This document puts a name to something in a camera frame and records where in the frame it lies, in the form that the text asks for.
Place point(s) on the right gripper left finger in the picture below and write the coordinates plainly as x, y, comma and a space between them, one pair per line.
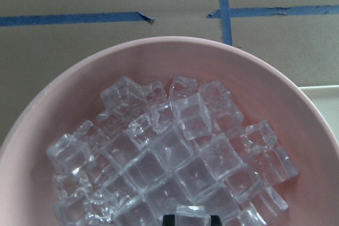
168, 220

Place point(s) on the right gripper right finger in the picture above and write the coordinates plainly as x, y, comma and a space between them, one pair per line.
215, 220

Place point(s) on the clear ice cube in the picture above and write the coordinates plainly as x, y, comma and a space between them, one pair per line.
192, 215

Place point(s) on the pile of clear ice cubes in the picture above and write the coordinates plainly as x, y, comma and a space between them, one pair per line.
153, 149

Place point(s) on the pink bowl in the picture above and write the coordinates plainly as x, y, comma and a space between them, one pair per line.
262, 92

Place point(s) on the cream plastic tray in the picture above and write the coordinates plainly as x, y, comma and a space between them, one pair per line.
325, 98

